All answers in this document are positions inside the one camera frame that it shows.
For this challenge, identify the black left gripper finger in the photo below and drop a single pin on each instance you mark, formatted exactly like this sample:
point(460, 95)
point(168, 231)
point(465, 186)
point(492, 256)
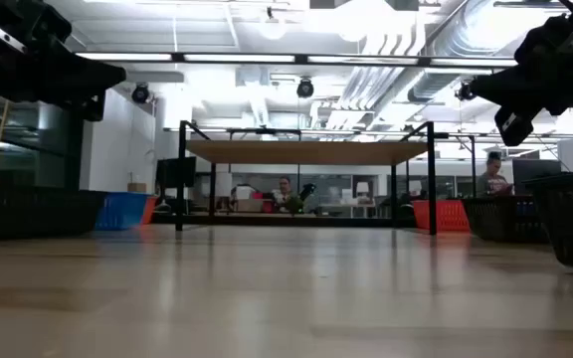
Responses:
point(87, 77)

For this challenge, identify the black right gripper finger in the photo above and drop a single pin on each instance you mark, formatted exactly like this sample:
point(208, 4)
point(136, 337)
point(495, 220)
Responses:
point(515, 88)

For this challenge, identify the blue plastic basket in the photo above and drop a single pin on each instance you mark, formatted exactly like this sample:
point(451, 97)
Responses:
point(122, 211)

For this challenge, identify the red plastic basket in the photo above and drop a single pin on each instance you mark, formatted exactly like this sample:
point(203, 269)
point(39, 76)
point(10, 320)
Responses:
point(150, 211)
point(440, 216)

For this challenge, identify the black ceiling light cluster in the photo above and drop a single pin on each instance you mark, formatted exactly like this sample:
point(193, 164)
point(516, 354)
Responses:
point(464, 92)

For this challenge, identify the black ceiling track light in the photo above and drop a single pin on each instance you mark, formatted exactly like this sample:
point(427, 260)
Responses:
point(140, 93)
point(305, 88)

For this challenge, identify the black background metal stand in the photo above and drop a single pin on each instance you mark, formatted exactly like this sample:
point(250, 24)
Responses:
point(441, 135)

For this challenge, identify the black computer monitor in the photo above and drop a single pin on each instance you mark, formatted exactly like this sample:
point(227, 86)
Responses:
point(535, 176)
point(176, 172)

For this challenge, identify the person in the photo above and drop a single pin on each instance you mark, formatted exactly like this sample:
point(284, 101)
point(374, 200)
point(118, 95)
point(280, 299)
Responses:
point(493, 181)
point(285, 191)

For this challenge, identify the cardboard box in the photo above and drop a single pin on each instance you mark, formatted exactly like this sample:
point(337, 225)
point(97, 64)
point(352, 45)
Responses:
point(136, 188)

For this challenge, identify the LED light bar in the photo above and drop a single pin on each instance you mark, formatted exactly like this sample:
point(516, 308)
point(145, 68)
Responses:
point(239, 58)

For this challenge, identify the white lampshade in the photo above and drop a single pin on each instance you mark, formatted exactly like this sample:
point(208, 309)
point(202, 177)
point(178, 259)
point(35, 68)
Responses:
point(362, 188)

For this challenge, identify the green potted plant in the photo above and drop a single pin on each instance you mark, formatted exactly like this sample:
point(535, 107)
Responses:
point(295, 205)

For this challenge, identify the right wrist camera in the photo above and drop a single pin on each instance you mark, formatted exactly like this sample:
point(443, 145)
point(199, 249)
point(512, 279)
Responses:
point(513, 126)

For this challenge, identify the wooden shelf black metal frame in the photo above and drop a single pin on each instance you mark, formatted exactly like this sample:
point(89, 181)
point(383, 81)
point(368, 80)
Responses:
point(306, 153)

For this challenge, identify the black aluminium rig frame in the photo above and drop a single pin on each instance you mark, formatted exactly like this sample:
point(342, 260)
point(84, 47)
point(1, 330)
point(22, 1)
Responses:
point(291, 220)

